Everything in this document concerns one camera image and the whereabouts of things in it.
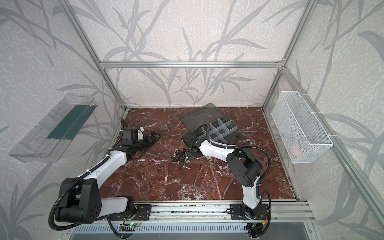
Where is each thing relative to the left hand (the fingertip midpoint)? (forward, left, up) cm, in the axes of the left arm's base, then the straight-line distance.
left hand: (159, 134), depth 88 cm
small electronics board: (-43, +7, -12) cm, 45 cm away
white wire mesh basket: (-15, -67, +22) cm, 72 cm away
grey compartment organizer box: (+18, -29, -10) cm, 36 cm away
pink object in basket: (-14, -72, +7) cm, 74 cm away
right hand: (-4, -20, -10) cm, 23 cm away
